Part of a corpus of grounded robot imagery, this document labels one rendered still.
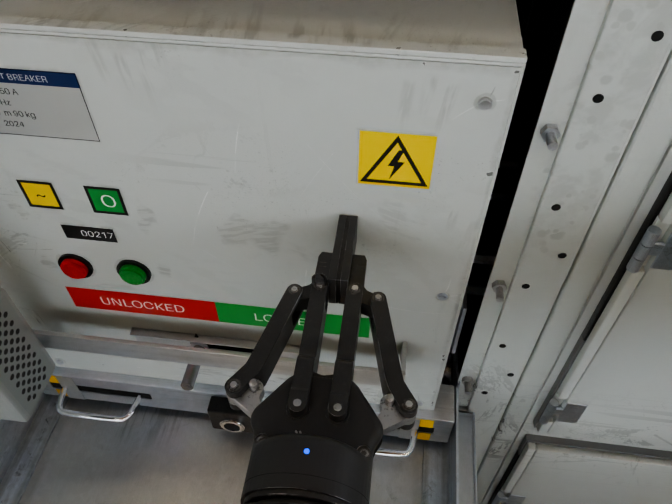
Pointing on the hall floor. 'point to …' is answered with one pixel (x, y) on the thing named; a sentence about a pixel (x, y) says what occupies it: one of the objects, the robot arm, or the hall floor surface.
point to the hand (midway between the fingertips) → (343, 257)
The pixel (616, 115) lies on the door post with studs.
